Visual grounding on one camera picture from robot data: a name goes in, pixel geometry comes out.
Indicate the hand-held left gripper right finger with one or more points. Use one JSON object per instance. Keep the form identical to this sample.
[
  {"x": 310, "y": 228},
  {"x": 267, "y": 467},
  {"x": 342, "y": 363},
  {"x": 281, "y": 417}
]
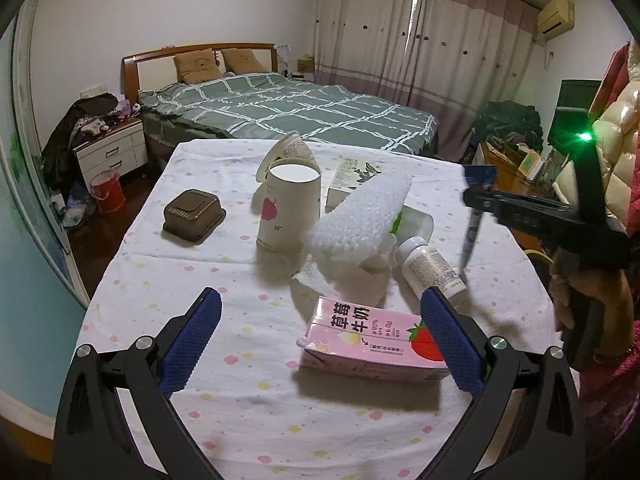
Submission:
[{"x": 450, "y": 340}]

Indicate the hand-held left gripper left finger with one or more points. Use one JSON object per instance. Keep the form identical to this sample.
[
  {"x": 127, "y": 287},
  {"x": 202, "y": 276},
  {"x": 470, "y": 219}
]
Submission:
[{"x": 192, "y": 340}]

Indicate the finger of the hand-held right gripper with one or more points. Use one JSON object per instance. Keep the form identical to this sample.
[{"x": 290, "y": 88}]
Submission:
[
  {"x": 471, "y": 240},
  {"x": 480, "y": 176}
]

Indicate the white pill bottle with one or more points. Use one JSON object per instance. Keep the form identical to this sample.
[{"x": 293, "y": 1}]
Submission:
[{"x": 430, "y": 265}]

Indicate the clear jar with green band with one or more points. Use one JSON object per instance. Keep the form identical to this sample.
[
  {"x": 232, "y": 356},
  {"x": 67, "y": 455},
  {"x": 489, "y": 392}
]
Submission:
[{"x": 415, "y": 222}]

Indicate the pink milk carton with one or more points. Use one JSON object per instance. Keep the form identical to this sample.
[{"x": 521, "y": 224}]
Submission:
[{"x": 360, "y": 340}]

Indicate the brown plastic food container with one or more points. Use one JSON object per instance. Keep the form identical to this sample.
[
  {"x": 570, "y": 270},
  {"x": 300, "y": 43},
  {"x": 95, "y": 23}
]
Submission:
[{"x": 192, "y": 215}]

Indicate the tall white paper cup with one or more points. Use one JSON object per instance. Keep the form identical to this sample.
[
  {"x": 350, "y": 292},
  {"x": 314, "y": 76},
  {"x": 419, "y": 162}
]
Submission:
[{"x": 287, "y": 210}]

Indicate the person's right forearm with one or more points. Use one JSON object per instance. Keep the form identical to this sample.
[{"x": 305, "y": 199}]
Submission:
[{"x": 615, "y": 400}]

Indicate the person's right hand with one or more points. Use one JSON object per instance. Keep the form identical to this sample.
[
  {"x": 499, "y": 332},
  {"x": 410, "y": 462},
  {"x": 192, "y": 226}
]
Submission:
[{"x": 612, "y": 305}]

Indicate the wooden desk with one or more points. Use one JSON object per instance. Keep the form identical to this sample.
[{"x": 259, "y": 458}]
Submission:
[{"x": 505, "y": 172}]

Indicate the pale green box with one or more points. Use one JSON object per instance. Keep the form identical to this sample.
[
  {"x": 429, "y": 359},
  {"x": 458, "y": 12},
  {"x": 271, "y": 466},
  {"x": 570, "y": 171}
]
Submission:
[{"x": 531, "y": 165}]

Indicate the dark clothes pile on desk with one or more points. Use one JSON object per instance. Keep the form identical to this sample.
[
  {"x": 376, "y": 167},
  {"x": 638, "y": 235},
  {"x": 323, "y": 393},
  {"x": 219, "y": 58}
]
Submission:
[{"x": 510, "y": 125}]

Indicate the black monitor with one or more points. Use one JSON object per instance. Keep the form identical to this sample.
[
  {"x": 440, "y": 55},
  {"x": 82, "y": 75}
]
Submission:
[{"x": 572, "y": 110}]

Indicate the pale pink curtain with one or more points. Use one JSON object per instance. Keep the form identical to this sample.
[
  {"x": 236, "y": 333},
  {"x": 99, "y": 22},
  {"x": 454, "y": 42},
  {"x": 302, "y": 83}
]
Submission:
[{"x": 450, "y": 60}]

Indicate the cream puffer jacket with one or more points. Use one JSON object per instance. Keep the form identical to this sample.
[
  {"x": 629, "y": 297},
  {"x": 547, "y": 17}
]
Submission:
[{"x": 620, "y": 125}]

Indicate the flower print carton box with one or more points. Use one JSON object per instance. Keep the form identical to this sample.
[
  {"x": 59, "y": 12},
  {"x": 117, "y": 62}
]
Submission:
[{"x": 350, "y": 172}]

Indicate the red bucket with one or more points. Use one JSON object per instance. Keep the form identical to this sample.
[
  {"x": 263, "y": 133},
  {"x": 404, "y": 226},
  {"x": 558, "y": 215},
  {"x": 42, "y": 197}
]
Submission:
[{"x": 107, "y": 195}]

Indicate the small striped paper cup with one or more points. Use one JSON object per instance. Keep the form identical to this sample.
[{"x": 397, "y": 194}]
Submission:
[{"x": 295, "y": 147}]

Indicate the bed with green plaid quilt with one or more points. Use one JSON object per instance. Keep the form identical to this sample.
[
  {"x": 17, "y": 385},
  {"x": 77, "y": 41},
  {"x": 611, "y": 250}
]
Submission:
[{"x": 300, "y": 105}]

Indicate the white nightstand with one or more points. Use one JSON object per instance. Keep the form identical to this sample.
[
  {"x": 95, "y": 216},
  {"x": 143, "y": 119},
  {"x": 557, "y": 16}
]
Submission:
[{"x": 115, "y": 152}]

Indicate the pale blue wardrobe door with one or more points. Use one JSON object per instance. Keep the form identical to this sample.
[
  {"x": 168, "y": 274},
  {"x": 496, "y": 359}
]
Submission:
[{"x": 30, "y": 200}]

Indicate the dark clothes pile beside nightstand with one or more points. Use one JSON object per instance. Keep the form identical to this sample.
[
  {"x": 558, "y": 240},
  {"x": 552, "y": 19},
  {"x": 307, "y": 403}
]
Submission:
[{"x": 65, "y": 140}]

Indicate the plain brown pillow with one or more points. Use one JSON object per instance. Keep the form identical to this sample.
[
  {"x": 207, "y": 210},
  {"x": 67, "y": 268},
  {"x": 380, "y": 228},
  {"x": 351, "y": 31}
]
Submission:
[{"x": 245, "y": 60}]

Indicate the brown pillow with face print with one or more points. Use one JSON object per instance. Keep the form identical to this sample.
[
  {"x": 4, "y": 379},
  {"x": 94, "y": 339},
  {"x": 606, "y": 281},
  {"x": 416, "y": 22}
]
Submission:
[{"x": 197, "y": 67}]

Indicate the wooden headboard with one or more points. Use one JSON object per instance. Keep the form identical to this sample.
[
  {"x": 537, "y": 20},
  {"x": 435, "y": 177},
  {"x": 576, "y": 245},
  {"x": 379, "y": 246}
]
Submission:
[{"x": 150, "y": 57}]

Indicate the wall air conditioner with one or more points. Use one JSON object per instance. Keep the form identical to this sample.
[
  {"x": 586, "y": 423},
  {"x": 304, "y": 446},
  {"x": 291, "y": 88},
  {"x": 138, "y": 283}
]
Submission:
[{"x": 555, "y": 15}]

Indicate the white wall socket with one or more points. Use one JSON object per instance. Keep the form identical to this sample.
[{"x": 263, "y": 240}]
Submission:
[{"x": 91, "y": 92}]

